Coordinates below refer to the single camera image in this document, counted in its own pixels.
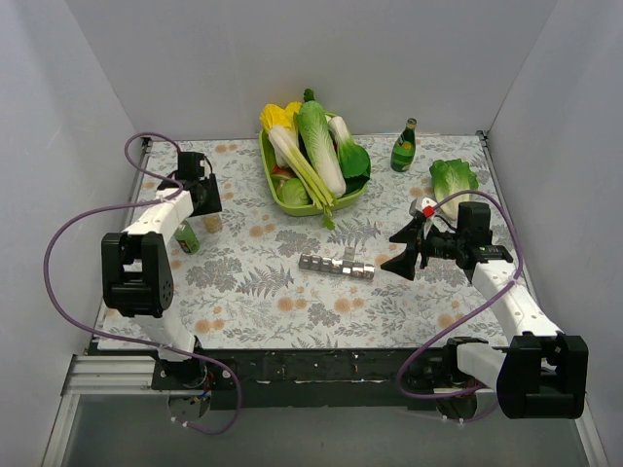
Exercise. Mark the celery stalks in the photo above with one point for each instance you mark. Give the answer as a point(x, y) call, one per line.
point(320, 195)

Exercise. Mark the grey weekly pill organizer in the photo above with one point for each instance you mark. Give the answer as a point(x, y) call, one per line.
point(344, 266)

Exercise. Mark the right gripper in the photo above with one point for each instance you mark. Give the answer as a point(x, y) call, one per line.
point(419, 244)

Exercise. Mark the green glass bottle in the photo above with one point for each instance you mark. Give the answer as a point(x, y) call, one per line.
point(404, 149)

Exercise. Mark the bok choy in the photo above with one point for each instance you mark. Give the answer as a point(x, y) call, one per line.
point(353, 159)

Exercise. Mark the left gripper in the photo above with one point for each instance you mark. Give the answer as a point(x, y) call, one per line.
point(209, 196)

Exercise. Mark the yellow leafy cabbage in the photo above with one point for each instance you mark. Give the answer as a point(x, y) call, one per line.
point(273, 115)

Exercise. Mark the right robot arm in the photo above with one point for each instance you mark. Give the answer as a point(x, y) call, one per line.
point(542, 372)

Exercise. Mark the green plastic basket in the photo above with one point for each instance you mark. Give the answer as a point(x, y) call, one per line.
point(277, 169)

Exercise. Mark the napa cabbage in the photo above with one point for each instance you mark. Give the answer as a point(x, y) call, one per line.
point(313, 127)

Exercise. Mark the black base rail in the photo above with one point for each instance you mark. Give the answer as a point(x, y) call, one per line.
point(316, 378)

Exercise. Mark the floral table mat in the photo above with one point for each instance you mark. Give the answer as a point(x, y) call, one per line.
point(244, 288)

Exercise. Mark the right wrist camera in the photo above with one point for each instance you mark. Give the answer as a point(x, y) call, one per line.
point(422, 207)

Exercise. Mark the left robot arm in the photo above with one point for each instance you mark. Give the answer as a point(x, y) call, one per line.
point(136, 273)

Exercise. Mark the romaine lettuce head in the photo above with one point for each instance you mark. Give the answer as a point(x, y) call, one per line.
point(450, 177)

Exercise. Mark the round green cabbage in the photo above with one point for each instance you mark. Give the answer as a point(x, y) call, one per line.
point(292, 192)

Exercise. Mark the green pill bottle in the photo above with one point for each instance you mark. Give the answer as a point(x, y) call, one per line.
point(186, 238)

